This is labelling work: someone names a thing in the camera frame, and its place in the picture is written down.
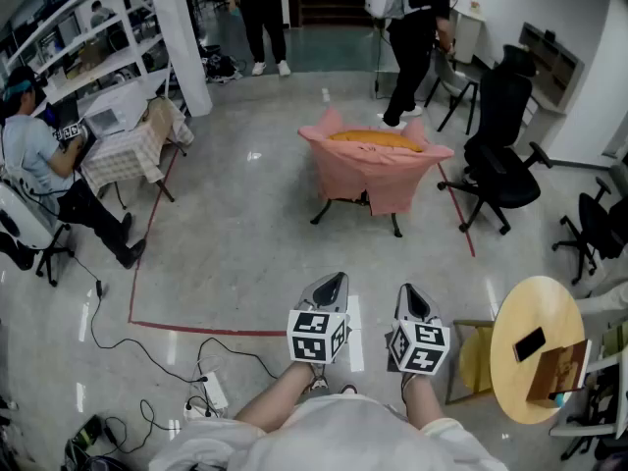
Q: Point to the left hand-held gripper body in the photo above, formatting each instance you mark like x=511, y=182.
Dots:
x=319, y=336

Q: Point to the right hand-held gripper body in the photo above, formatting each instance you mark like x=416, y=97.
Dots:
x=422, y=349

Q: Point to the orange fabric cushion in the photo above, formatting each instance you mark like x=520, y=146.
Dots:
x=378, y=140

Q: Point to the person's right forearm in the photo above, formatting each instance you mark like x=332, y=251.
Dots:
x=422, y=400

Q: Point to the person's left forearm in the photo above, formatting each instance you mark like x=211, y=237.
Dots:
x=275, y=395

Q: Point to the person's left shoe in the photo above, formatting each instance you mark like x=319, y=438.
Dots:
x=318, y=383

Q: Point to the person's shoe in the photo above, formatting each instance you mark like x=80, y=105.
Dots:
x=348, y=389
x=318, y=383

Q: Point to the yellow wooden chair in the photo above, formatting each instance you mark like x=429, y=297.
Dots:
x=473, y=356

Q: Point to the person's right shoe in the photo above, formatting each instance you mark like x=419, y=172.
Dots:
x=348, y=389

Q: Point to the person's white shirt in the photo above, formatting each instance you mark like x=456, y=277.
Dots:
x=343, y=434

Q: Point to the black phone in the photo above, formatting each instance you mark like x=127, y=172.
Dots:
x=530, y=344

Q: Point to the white power strip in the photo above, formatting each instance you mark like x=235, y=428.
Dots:
x=216, y=390

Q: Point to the round wooden side table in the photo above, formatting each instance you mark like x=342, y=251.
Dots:
x=535, y=307

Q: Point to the brown wooden book stand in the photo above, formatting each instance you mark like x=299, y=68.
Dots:
x=559, y=371

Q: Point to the white low rack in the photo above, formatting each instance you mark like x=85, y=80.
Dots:
x=589, y=429

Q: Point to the black high-back office chair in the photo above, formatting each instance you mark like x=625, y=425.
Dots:
x=500, y=179

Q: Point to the black low-back office chair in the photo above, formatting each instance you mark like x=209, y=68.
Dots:
x=593, y=224

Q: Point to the checkered cloth table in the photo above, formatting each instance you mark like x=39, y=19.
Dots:
x=127, y=155

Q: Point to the brown cardboard box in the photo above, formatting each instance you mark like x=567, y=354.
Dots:
x=159, y=118

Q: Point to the grey chair with black legs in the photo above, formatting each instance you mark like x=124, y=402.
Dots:
x=449, y=74

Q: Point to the pile of black bags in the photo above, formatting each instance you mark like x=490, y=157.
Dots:
x=221, y=67

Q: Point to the white box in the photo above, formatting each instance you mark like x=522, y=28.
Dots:
x=118, y=106

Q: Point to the grey cubby shelf unit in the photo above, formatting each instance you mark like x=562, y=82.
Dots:
x=554, y=67

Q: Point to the white cabinet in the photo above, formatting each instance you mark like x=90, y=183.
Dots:
x=466, y=32

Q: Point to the white swivel chair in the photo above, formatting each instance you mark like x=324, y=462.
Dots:
x=19, y=214

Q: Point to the white square pillar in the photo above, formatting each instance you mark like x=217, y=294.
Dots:
x=176, y=42

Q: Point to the white shelving unit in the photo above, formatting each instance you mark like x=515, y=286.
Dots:
x=113, y=62

